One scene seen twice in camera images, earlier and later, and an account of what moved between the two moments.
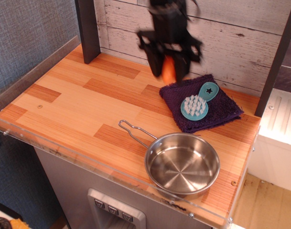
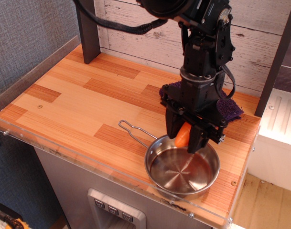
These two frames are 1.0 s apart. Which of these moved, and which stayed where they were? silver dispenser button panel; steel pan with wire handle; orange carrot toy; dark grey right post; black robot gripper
Moved: black robot gripper; orange carrot toy
Stayed: silver dispenser button panel; steel pan with wire handle; dark grey right post
